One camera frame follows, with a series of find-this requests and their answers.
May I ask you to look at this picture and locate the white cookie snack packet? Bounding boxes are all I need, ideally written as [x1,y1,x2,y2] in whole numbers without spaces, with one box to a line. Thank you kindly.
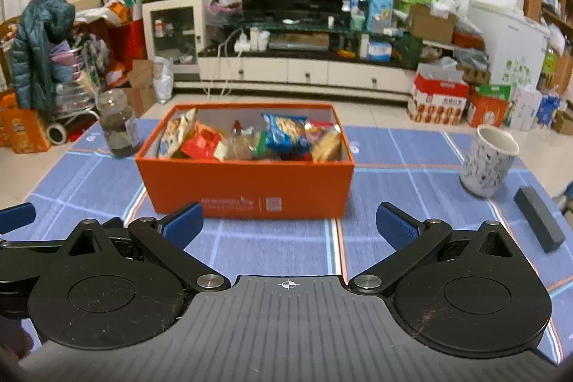
[157,108,196,159]

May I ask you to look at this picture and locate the clear brown pastry packet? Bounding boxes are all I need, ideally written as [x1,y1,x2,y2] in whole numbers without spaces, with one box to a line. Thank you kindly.
[224,120,263,161]

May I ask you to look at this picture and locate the red yellow biscuit packet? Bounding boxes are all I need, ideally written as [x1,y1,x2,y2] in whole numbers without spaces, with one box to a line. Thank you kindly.
[311,125,342,163]

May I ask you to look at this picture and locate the blue chocolate chip cookie packet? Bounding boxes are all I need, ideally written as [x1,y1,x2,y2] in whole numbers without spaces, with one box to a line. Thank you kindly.
[262,112,310,154]

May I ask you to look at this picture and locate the red brown snack packet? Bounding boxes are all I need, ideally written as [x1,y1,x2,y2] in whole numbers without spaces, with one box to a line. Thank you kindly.
[304,120,335,146]

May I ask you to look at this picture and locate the orange cardboard box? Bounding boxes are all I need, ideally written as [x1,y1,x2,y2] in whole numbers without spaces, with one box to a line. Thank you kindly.
[135,103,355,219]

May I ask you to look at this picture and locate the orange carton on floor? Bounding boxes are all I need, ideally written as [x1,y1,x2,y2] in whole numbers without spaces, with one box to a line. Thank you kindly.
[1,91,52,154]

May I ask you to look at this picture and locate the blue plaid table mat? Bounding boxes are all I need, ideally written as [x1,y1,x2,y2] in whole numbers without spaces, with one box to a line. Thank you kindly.
[1,126,572,362]

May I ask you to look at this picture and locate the white patterned cup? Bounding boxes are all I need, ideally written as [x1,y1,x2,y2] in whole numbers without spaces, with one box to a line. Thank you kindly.
[460,124,520,198]

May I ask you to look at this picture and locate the clear plastic jar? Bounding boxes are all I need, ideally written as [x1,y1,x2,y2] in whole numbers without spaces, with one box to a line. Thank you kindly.
[97,89,142,158]

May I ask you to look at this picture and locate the black rectangular block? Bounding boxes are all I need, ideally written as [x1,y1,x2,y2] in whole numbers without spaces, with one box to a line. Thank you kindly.
[514,186,565,253]

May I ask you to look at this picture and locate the red white gift box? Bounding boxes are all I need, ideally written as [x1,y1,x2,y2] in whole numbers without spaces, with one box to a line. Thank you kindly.
[407,73,470,126]

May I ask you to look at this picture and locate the orange green gift box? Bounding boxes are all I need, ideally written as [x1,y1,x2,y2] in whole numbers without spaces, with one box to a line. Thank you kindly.
[466,84,512,128]

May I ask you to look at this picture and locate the dark green puffer jacket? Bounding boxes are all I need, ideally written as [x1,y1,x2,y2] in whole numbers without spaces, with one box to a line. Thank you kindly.
[11,0,76,120]

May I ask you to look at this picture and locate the white tv stand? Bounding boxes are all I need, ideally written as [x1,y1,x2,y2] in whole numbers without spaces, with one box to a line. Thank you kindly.
[198,27,416,102]

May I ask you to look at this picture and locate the white glass door cabinet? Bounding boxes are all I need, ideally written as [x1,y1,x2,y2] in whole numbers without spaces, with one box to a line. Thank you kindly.
[142,0,206,81]

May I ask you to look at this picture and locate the brown cardboard box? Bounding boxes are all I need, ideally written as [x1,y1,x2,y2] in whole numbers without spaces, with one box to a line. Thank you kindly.
[408,4,457,44]

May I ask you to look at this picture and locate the white small fridge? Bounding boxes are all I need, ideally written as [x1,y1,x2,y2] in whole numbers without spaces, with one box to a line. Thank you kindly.
[467,0,550,88]

